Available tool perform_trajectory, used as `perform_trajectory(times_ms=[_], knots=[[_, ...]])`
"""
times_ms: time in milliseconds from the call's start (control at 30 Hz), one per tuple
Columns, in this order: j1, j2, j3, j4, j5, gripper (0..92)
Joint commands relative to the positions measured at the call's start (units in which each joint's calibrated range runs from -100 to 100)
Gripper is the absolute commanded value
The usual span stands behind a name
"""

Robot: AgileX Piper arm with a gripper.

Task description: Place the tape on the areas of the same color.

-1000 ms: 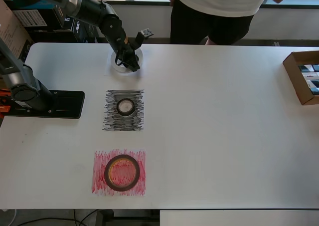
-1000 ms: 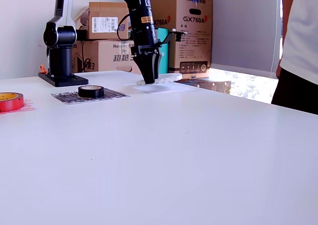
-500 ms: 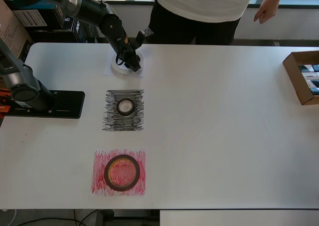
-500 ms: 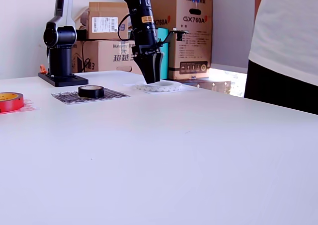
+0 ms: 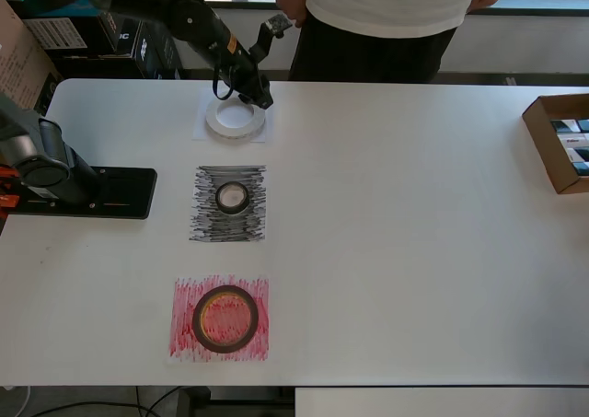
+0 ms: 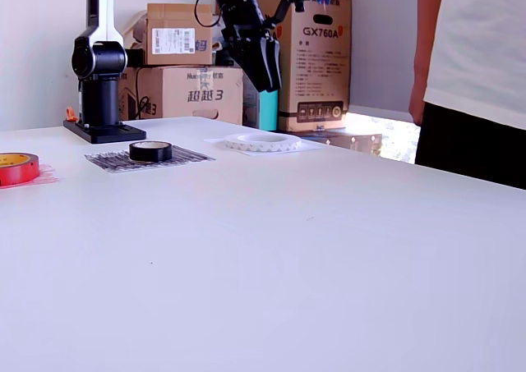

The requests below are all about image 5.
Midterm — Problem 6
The small black tape roll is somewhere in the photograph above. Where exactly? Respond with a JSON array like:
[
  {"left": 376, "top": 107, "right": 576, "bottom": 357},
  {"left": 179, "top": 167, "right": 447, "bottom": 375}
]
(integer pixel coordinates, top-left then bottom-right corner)
[{"left": 214, "top": 180, "right": 252, "bottom": 217}]

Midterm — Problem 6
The wrist camera board with bracket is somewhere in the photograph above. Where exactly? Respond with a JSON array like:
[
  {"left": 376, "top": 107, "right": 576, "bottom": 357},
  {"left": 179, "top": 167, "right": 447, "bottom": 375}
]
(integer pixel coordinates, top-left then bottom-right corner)
[{"left": 249, "top": 13, "right": 295, "bottom": 62}]

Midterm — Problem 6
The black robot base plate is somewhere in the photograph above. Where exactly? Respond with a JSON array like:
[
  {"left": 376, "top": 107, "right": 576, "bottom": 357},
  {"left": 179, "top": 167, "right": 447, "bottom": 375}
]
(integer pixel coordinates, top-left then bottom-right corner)
[{"left": 7, "top": 167, "right": 158, "bottom": 221}]

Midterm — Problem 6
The white side table top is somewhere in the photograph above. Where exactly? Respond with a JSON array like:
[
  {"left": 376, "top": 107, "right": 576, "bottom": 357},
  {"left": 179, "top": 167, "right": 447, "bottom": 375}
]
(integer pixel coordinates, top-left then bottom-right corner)
[{"left": 294, "top": 387, "right": 589, "bottom": 417}]

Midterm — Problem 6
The open cardboard tray box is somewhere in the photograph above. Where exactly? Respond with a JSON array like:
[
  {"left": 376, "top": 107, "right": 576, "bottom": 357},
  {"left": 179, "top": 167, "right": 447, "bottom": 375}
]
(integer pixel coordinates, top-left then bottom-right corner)
[{"left": 522, "top": 93, "right": 589, "bottom": 195}]

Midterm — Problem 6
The black table leg frame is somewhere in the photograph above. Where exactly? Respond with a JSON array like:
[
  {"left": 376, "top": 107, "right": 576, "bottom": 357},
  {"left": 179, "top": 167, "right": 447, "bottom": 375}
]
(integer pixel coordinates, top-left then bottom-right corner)
[{"left": 181, "top": 386, "right": 296, "bottom": 417}]

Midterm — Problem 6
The white floor cable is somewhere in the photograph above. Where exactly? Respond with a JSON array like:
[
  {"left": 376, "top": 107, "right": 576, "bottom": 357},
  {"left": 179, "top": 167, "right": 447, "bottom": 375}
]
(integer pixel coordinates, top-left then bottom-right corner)
[{"left": 0, "top": 383, "right": 32, "bottom": 417}]

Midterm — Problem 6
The black camera cable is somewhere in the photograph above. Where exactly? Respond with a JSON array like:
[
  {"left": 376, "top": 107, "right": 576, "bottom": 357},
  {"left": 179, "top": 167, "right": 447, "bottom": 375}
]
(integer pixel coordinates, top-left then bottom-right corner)
[{"left": 211, "top": 63, "right": 241, "bottom": 101}]

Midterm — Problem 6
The wide white tape roll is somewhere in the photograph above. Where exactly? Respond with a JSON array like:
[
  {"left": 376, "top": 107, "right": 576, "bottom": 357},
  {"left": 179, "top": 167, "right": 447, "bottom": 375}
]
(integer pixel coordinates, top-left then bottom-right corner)
[{"left": 204, "top": 97, "right": 268, "bottom": 143}]

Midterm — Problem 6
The blank white paper sheet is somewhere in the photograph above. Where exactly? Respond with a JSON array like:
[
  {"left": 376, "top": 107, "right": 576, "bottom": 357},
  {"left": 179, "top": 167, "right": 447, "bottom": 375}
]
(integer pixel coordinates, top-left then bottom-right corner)
[{"left": 191, "top": 87, "right": 275, "bottom": 144}]

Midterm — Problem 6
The paper with red scribble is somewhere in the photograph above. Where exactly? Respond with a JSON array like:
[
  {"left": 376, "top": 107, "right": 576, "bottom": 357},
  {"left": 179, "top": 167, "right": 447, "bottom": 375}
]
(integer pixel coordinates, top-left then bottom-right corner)
[{"left": 166, "top": 274, "right": 271, "bottom": 365}]

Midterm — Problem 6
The wide brown printed carton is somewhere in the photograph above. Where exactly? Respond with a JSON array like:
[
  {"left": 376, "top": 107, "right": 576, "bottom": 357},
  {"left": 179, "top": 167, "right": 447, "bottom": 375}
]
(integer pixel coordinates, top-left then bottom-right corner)
[{"left": 0, "top": 0, "right": 64, "bottom": 114}]

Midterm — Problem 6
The person's right hand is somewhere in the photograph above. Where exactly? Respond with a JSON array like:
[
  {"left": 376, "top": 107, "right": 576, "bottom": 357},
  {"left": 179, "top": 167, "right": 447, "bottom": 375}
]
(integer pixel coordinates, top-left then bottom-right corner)
[{"left": 274, "top": 0, "right": 308, "bottom": 29}]

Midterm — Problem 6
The black floor cable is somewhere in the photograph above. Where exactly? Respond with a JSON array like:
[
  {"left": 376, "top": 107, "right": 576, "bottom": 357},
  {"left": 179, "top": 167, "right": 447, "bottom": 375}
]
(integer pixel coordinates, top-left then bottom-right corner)
[{"left": 27, "top": 384, "right": 185, "bottom": 417}]

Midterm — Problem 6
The red 3M tape roll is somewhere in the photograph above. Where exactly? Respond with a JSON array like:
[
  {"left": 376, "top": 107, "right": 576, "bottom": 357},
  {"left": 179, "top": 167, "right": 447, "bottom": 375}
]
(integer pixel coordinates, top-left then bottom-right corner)
[{"left": 191, "top": 284, "right": 260, "bottom": 354}]

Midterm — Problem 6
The person in white shirt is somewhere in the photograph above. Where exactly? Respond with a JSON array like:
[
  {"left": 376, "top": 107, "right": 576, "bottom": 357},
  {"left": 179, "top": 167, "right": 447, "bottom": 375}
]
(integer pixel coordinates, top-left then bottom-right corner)
[{"left": 287, "top": 0, "right": 484, "bottom": 83}]

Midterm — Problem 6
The small white product box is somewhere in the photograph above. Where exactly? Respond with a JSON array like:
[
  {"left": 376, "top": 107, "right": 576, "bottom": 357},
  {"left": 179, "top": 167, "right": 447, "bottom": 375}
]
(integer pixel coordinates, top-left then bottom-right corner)
[{"left": 555, "top": 133, "right": 589, "bottom": 150}]

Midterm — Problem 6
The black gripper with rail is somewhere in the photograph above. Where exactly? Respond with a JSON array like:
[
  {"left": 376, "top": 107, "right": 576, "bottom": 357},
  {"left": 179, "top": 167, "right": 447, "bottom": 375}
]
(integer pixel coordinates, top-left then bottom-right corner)
[{"left": 229, "top": 43, "right": 274, "bottom": 111}]

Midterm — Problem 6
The black AOC monitor box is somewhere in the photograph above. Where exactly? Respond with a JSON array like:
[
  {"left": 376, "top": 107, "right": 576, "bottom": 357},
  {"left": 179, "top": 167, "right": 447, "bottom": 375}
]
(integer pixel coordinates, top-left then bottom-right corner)
[
  {"left": 96, "top": 12, "right": 143, "bottom": 59},
  {"left": 133, "top": 20, "right": 186, "bottom": 80}
]

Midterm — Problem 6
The dark blue box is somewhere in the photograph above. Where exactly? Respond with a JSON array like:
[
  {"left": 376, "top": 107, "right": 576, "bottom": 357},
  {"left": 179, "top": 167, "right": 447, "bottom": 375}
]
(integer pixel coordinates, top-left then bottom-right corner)
[{"left": 22, "top": 0, "right": 105, "bottom": 20}]

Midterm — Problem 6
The orange clamp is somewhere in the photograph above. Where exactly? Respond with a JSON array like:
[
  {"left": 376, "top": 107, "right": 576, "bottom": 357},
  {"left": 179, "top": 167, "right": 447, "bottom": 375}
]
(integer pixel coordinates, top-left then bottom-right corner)
[{"left": 0, "top": 161, "right": 20, "bottom": 211}]

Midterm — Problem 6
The paper with black scribble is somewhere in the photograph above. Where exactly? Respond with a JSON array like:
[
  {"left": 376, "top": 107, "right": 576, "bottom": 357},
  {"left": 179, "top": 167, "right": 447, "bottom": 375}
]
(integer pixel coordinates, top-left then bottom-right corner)
[{"left": 187, "top": 163, "right": 269, "bottom": 244}]

